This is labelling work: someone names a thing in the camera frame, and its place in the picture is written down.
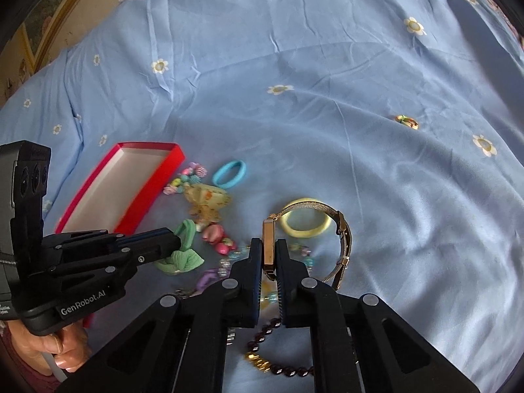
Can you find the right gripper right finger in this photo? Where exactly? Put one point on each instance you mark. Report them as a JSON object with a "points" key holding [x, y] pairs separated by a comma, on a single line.
{"points": [[359, 344]]}

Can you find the yellow transparent hair clip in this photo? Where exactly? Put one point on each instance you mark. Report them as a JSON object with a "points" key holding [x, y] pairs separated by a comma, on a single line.
{"points": [[206, 201]]}

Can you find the blue floral bed sheet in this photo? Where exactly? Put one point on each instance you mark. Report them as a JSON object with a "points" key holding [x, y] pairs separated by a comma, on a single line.
{"points": [[406, 115]]}

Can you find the red shallow box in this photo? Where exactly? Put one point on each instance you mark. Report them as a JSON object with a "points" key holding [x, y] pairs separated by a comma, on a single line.
{"points": [[122, 188]]}

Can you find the pink red hair clip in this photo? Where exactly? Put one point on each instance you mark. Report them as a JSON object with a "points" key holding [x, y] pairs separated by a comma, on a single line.
{"points": [[216, 236]]}

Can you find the gold mesh wristwatch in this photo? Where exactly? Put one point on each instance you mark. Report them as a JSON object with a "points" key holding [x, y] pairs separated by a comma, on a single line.
{"points": [[343, 231]]}

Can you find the framed picture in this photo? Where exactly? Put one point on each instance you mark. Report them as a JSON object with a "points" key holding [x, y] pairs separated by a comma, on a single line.
{"points": [[54, 24]]}

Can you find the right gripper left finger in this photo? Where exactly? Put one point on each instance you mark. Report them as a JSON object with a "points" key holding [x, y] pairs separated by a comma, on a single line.
{"points": [[177, 345]]}

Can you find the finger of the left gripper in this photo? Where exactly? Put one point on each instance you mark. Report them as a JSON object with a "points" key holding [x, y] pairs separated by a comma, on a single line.
{"points": [[137, 257], [163, 241]]}

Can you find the left hand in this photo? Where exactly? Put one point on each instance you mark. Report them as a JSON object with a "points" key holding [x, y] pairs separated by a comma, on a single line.
{"points": [[69, 346]]}

